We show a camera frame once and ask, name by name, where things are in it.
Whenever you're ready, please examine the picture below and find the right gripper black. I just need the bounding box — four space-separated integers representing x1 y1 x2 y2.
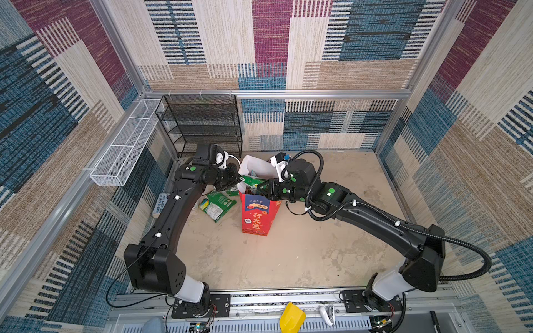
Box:
255 178 310 203

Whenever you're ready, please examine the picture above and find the green snack bag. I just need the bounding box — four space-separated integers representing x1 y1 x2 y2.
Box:
199 191 237 222
240 176 268 195

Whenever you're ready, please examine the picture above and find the red paper gift bag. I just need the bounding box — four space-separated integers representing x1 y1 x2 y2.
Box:
237 155 281 237

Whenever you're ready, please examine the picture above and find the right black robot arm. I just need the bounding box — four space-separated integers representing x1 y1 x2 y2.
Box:
257 179 445 310

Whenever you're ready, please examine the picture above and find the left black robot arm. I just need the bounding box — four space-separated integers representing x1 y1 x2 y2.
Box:
124 163 240 304

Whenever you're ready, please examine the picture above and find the blue white snack pack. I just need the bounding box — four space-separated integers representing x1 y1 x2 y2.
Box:
152 193 169 219

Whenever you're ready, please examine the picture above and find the yellow plastic object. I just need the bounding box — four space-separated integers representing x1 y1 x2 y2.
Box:
279 302 307 333

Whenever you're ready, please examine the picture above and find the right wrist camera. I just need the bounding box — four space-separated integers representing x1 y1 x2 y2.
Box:
270 151 324 185

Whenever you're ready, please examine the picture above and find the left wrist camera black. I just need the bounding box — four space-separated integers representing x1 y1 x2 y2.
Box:
192 143 229 169

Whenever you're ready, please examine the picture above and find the black wire mesh shelf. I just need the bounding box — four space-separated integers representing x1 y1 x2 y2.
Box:
155 94 243 157

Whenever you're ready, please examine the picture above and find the white wire mesh basket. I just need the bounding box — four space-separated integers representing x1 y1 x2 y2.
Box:
90 99 160 187

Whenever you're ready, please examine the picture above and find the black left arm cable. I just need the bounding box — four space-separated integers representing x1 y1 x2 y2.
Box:
105 261 167 309

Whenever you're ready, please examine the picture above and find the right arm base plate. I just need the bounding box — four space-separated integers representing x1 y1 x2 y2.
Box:
339 289 404 313

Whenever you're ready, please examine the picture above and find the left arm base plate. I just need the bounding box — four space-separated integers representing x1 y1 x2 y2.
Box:
171 294 231 319

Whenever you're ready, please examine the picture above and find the black corrugated right cable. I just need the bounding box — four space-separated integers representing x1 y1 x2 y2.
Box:
286 149 493 282

